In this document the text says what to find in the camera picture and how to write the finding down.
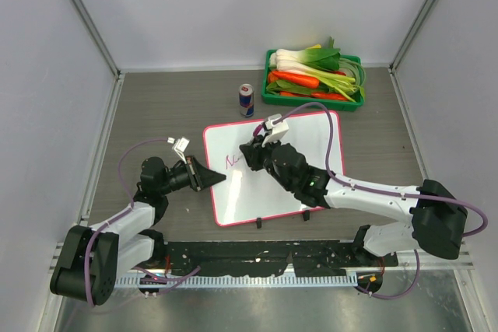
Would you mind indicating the left aluminium frame post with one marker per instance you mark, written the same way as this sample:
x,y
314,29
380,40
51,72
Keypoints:
x,y
90,26

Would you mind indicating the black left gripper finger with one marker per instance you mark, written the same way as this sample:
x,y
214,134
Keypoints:
x,y
209,178
197,166

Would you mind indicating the right aluminium frame post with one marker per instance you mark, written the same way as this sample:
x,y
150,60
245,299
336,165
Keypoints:
x,y
417,24

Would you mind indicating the green onion bunch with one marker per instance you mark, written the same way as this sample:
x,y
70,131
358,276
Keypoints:
x,y
347,81

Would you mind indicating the red bull can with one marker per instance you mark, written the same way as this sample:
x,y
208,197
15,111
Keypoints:
x,y
246,100

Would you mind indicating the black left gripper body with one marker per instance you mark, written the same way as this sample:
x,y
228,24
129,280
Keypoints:
x,y
182,176

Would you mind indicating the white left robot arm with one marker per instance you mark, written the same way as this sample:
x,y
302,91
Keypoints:
x,y
93,257

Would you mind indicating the purple capped marker pen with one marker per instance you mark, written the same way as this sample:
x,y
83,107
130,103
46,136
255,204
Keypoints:
x,y
257,130

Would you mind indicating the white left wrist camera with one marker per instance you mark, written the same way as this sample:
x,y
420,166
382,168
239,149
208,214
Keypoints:
x,y
179,146

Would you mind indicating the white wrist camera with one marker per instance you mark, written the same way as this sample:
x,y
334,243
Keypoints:
x,y
275,128
179,146

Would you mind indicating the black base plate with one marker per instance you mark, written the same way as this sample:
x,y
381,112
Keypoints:
x,y
309,258

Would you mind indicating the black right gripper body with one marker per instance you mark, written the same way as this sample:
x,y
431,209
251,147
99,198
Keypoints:
x,y
266,152

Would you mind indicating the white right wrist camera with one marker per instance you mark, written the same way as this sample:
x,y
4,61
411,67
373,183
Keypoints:
x,y
275,128

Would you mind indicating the aluminium frame post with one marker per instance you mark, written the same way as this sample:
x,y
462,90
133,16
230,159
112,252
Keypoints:
x,y
90,26
417,24

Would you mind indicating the orange carrot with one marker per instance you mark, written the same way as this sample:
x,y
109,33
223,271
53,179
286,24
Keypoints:
x,y
306,81

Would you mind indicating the pink framed whiteboard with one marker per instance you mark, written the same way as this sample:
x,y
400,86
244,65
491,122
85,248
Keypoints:
x,y
245,196

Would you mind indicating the bok choy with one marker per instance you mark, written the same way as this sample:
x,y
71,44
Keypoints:
x,y
323,58

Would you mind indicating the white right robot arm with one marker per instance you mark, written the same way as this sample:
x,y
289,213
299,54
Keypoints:
x,y
423,218

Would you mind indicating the white slotted cable duct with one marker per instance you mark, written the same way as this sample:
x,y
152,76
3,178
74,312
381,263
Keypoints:
x,y
288,280

